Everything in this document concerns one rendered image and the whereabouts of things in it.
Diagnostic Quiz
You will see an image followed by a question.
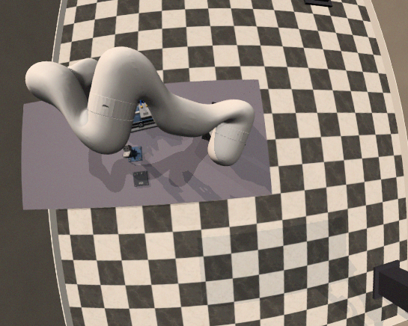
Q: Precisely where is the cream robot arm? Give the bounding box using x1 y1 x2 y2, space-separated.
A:
25 46 255 166

